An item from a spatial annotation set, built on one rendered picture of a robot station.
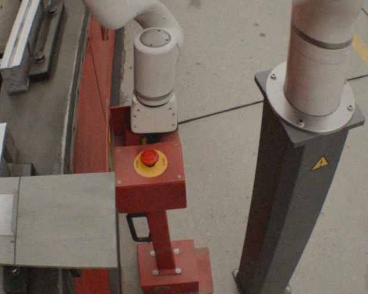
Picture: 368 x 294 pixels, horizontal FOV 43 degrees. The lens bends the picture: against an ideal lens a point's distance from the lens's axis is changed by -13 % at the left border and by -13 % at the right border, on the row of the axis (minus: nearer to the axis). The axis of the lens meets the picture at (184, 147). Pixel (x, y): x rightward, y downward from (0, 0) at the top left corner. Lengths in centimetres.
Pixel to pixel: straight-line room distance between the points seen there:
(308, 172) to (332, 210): 99
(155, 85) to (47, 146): 27
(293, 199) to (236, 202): 90
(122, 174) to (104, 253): 37
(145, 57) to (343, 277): 123
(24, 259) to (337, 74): 62
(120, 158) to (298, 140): 43
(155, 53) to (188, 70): 144
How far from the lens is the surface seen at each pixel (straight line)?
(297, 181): 105
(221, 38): 259
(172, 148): 116
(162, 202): 118
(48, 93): 121
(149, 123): 115
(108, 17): 95
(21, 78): 120
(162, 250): 159
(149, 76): 102
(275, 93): 96
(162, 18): 106
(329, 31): 79
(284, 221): 120
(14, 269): 92
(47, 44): 130
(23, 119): 117
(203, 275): 184
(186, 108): 226
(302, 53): 84
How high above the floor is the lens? 172
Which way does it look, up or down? 54 degrees down
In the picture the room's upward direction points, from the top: 4 degrees counter-clockwise
